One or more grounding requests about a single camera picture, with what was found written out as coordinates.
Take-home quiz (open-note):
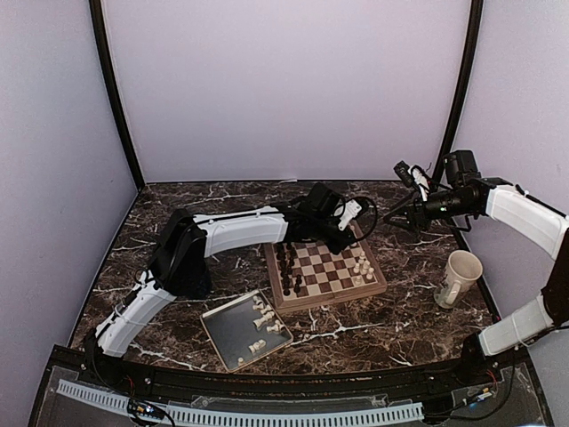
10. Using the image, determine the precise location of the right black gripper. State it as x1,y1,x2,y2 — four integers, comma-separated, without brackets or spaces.
385,188,474,233

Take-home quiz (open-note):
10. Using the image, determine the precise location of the wooden chess board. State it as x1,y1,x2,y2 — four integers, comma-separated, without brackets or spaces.
263,240,388,314

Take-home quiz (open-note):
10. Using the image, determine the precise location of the metal tray wooden rim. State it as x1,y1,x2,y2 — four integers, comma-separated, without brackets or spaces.
201,291,293,373

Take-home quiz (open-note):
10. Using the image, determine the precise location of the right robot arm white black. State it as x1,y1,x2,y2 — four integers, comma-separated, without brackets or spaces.
384,150,568,386

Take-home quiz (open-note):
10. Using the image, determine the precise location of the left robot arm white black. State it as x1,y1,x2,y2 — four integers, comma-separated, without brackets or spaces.
84,182,376,388

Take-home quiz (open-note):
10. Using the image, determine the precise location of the black chess pieces row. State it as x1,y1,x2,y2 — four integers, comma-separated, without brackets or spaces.
275,243,303,297

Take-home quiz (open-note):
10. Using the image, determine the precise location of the white chess pieces pile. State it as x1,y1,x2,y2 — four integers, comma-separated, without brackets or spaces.
237,294,288,366

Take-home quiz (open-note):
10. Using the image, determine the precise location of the cream white mug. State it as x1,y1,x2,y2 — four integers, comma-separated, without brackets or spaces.
434,250,484,309

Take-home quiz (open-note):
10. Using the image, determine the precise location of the dark blue mug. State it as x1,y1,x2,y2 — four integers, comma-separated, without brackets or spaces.
179,262,212,300

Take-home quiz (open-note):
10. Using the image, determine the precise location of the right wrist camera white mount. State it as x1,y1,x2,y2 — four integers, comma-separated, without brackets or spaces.
394,161,430,201

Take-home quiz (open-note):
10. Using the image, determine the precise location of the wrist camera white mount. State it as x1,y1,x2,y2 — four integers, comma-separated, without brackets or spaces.
394,161,430,201
333,199,363,231

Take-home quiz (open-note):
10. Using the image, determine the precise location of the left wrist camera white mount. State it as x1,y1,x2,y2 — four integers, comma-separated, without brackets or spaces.
333,199,363,231

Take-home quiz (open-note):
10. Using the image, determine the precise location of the black front rail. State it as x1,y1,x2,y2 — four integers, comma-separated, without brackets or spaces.
101,360,464,399

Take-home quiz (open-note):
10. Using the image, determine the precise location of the right black frame post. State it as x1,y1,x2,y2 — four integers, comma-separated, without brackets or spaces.
438,0,484,158

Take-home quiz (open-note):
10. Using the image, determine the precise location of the black frame post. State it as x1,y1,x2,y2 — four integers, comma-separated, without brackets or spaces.
88,0,146,192
438,0,484,158

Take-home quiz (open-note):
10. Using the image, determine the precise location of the white slotted cable duct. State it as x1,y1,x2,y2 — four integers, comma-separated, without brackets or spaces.
55,380,424,426

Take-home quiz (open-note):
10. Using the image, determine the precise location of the left black frame post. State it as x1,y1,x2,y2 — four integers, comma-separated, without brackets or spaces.
88,0,146,192

